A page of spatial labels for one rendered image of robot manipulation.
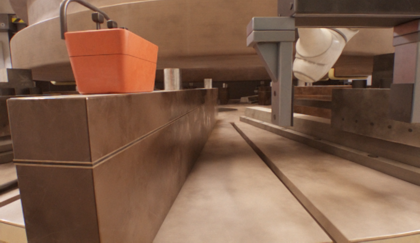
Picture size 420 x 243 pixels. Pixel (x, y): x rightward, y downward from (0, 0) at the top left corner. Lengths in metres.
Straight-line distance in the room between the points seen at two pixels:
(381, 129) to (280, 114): 0.95
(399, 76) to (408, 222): 0.61
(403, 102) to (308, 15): 0.14
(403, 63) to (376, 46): 1.12
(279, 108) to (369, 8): 0.12
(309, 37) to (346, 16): 0.43
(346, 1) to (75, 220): 0.45
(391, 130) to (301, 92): 1.56
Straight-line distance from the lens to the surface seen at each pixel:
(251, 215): 0.71
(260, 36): 0.21
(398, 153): 1.22
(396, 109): 0.30
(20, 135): 0.43
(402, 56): 0.30
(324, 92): 2.45
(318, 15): 0.23
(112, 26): 0.57
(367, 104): 1.17
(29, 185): 0.45
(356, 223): 0.77
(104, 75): 0.47
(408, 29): 0.30
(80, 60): 0.50
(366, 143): 1.30
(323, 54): 0.70
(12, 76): 1.69
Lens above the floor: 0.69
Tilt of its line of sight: 7 degrees down
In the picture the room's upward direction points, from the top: 1 degrees counter-clockwise
